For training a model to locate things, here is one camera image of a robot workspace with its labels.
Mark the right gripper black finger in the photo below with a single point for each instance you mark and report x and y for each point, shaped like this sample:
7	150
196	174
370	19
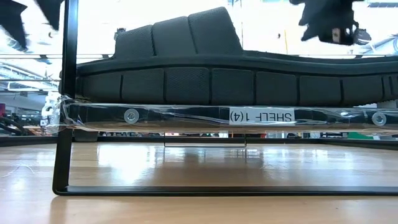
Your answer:
312	35
305	20

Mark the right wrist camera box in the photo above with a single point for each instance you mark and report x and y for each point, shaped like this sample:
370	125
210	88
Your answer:
342	35

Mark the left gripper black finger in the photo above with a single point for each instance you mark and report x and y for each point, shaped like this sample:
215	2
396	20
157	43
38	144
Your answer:
53	12
12	18

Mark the black metal table frame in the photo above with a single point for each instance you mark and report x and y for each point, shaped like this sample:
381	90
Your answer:
31	140

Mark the black slide sandal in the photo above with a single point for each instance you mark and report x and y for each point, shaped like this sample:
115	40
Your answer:
217	81

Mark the wooden shelf black metal frame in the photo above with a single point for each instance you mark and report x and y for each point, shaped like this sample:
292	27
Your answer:
186	119

